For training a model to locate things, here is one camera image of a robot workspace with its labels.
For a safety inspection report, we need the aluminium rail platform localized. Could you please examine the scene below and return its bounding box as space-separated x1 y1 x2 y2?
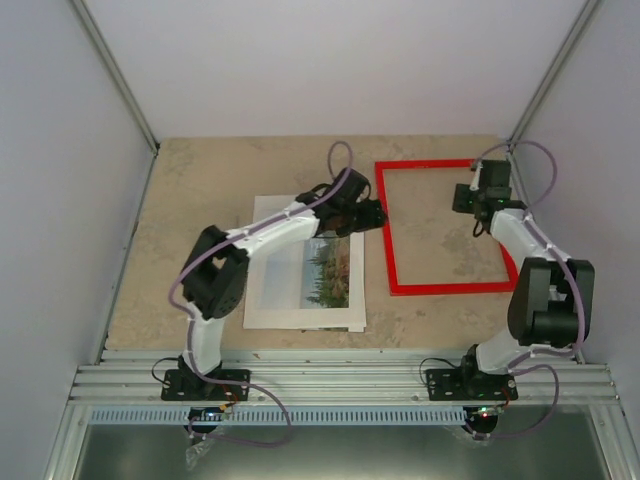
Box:
45 349 639 479

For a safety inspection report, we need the aluminium corner post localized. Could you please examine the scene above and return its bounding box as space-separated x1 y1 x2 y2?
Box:
504 0 605 151
68 0 160 155

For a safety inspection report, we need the light blue cable duct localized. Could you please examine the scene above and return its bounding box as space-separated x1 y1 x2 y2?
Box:
89 406 467 426

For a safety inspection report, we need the clear plastic bag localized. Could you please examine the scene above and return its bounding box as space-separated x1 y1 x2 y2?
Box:
185 436 209 471

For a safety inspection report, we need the landscape photo with white mat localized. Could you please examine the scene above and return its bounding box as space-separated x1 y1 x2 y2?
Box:
242 196 366 333

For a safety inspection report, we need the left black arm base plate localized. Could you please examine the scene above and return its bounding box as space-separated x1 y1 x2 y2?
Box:
151 356 251 403

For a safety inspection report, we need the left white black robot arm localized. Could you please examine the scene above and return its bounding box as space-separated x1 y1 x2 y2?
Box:
177 167 387 399

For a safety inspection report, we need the left aluminium corner post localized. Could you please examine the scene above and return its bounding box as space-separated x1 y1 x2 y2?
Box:
68 0 160 155

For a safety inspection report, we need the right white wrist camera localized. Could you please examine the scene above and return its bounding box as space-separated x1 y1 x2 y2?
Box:
469 158 483 191

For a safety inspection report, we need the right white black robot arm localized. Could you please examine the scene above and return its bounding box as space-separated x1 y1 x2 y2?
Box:
453 160 595 399

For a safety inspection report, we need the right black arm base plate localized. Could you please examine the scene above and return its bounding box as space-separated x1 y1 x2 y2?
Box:
419 357 519 402

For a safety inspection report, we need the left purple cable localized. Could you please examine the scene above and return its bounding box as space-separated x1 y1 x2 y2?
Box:
168 141 355 447

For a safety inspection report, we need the right aluminium corner post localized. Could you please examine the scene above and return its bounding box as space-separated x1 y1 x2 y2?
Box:
504 0 605 151

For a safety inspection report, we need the red wooden picture frame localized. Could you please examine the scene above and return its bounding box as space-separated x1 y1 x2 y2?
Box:
374 158 518 296

